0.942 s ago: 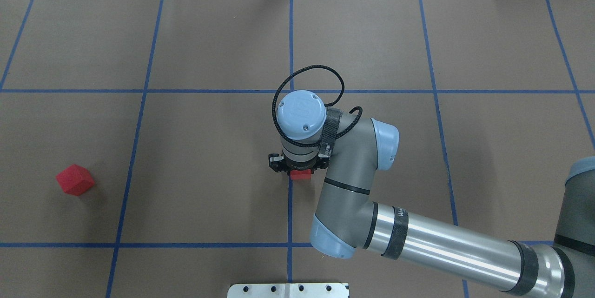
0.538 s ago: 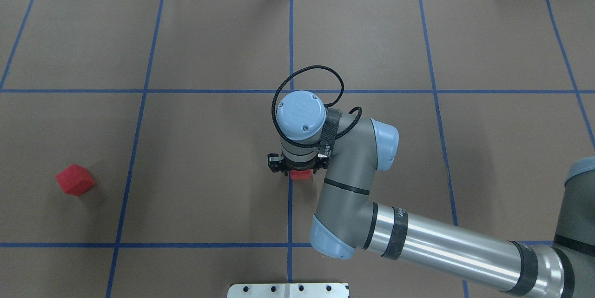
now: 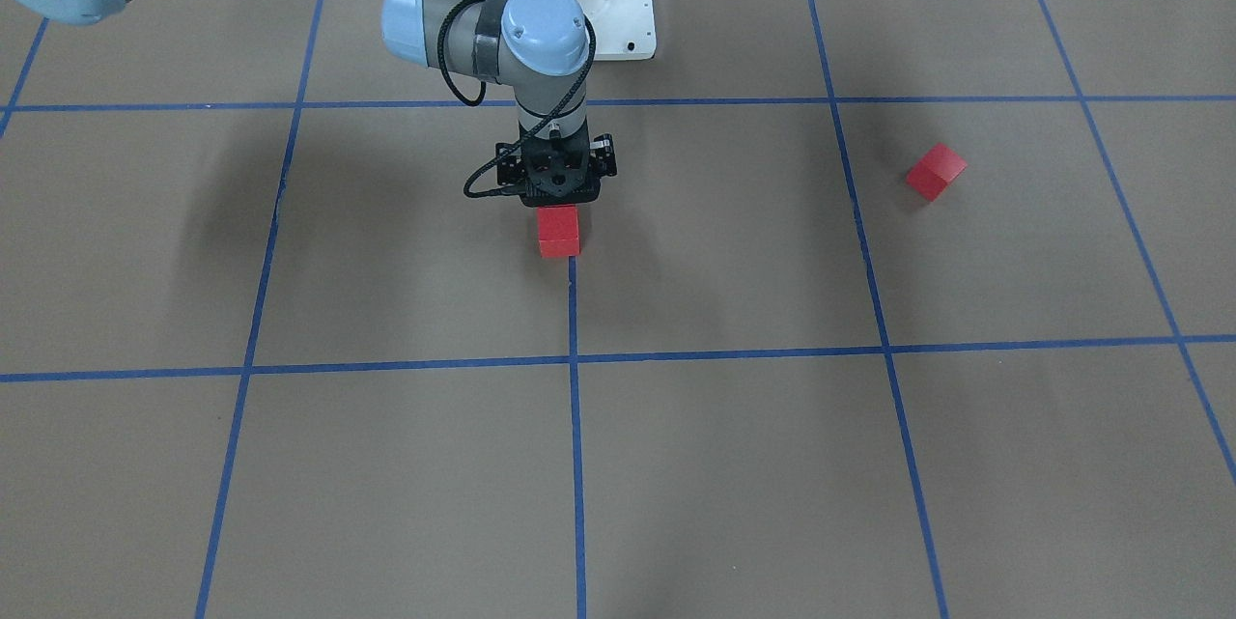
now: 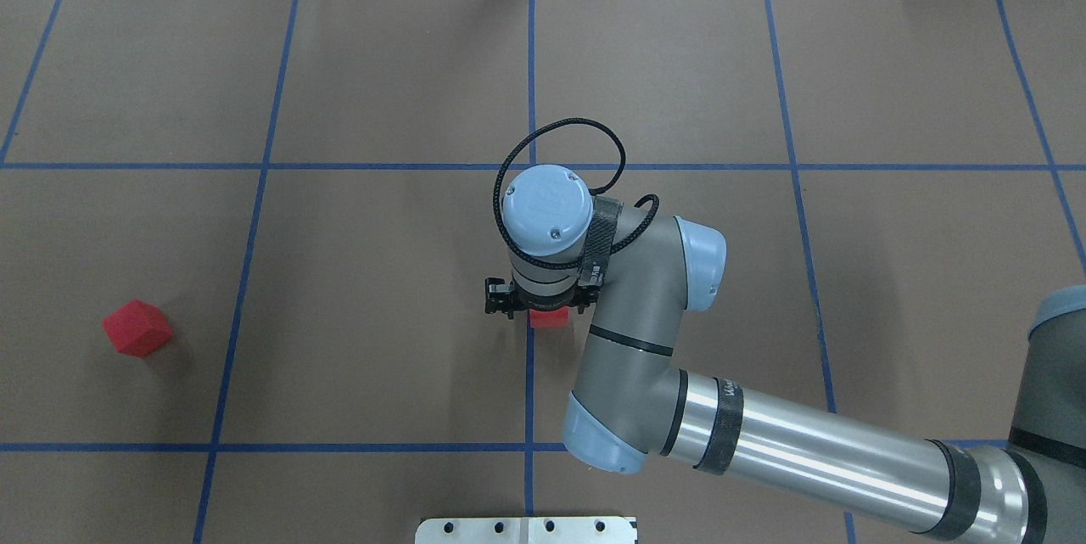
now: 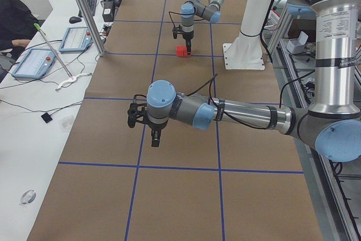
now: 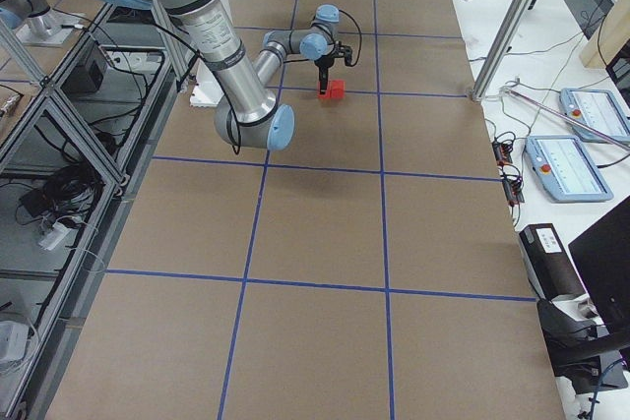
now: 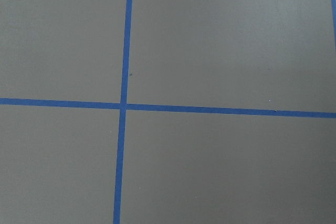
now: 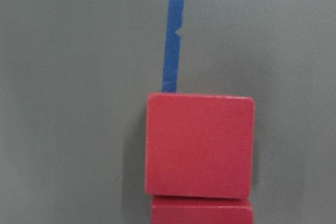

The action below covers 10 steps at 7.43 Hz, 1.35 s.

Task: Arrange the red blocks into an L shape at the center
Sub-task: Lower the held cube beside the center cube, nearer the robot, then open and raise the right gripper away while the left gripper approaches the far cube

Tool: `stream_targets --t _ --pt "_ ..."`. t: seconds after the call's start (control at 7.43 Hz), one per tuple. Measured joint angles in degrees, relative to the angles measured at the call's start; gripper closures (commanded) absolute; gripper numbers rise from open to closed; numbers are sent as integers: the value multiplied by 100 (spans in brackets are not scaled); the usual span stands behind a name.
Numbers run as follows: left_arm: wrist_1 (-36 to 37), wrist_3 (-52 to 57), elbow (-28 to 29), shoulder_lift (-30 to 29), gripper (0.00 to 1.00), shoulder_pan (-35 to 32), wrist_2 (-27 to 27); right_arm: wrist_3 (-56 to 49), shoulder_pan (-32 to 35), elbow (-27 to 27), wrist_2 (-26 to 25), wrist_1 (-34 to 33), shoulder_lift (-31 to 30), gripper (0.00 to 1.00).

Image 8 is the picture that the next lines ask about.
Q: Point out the red block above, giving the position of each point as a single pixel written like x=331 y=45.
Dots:
x=199 y=145
x=201 y=210

